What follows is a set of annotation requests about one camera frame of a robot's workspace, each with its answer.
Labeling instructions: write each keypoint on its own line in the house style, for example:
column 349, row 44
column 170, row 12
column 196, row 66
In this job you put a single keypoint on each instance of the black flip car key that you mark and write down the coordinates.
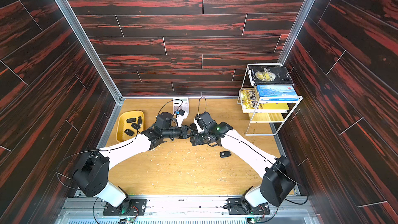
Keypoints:
column 136, row 126

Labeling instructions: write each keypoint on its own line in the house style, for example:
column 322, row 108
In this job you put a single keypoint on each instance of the blue book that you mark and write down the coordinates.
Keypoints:
column 276, row 94

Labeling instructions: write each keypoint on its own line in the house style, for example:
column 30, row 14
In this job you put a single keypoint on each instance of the black book gold emblem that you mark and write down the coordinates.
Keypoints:
column 265, row 75

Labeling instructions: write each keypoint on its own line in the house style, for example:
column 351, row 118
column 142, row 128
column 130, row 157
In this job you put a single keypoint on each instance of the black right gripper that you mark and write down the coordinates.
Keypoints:
column 194, row 138

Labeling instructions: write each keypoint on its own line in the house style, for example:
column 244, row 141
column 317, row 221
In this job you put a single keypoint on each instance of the yellow book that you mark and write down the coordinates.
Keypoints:
column 249, row 104

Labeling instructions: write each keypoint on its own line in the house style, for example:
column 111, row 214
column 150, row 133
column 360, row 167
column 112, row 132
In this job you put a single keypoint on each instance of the black car key front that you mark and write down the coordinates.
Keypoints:
column 131, row 120

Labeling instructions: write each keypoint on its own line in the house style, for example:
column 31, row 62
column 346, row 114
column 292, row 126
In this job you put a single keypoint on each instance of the white calculator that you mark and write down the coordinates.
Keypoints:
column 181, row 103

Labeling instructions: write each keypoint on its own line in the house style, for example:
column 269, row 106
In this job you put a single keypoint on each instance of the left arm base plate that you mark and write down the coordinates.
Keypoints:
column 129, row 207

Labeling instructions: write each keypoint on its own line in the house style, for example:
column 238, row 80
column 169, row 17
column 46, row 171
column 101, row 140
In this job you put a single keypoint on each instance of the yellow plastic storage box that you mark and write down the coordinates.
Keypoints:
column 122, row 125

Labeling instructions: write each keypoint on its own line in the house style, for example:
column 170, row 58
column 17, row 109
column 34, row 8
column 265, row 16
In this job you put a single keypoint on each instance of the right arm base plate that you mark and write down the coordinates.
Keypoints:
column 239, row 206

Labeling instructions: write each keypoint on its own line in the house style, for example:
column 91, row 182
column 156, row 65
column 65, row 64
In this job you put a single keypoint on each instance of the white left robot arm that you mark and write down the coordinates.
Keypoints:
column 91, row 174

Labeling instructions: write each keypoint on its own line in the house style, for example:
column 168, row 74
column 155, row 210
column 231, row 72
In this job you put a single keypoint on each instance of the black chrome Mercedes car key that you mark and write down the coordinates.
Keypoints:
column 139, row 121

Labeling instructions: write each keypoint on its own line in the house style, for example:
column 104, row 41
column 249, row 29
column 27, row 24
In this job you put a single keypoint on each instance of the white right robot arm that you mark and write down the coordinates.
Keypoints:
column 275, row 172

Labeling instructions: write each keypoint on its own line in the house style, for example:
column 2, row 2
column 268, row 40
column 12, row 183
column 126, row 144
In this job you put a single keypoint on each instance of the white metal shelf rack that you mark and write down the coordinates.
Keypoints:
column 265, row 124

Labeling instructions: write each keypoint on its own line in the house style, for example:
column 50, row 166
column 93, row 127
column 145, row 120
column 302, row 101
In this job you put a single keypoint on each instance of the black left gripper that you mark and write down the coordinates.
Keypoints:
column 183, row 130

